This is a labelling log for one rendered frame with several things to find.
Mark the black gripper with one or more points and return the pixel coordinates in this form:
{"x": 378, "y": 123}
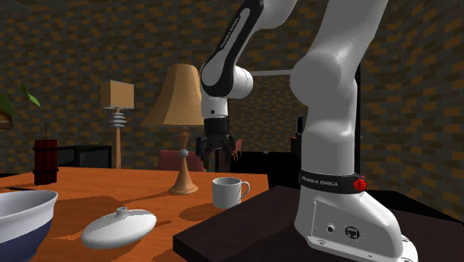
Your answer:
{"x": 216, "y": 130}

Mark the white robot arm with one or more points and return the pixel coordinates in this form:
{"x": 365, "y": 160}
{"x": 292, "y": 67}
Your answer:
{"x": 333, "y": 109}

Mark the white mug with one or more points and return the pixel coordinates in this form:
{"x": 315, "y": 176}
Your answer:
{"x": 225, "y": 194}

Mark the wooden table lamp tan shade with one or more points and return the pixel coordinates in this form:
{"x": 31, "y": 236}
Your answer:
{"x": 177, "y": 101}

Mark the dark robot stand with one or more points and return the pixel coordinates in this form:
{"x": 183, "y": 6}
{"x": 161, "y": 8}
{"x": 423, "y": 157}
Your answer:
{"x": 250, "y": 232}

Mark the orange wooden table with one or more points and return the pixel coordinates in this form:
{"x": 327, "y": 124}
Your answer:
{"x": 119, "y": 183}

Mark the floor lamp square tan shade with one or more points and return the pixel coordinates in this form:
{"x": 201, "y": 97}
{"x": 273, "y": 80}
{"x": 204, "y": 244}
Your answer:
{"x": 117, "y": 95}

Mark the white flat round vase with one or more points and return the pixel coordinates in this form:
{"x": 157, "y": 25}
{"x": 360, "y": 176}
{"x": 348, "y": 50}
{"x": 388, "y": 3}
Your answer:
{"x": 118, "y": 229}

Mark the black low cabinet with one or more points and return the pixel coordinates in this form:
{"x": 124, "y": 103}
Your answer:
{"x": 87, "y": 156}

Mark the red ribbed vase black bands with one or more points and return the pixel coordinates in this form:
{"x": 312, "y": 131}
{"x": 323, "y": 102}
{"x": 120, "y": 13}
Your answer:
{"x": 45, "y": 161}

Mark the green leafy plant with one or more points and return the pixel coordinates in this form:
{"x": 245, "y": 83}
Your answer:
{"x": 32, "y": 98}

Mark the white and blue bowl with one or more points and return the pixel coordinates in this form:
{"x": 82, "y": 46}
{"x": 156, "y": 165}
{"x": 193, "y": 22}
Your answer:
{"x": 21, "y": 221}

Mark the framed wall picture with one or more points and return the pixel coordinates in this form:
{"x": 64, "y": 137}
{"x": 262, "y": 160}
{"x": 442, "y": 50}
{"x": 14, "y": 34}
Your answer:
{"x": 4, "y": 120}

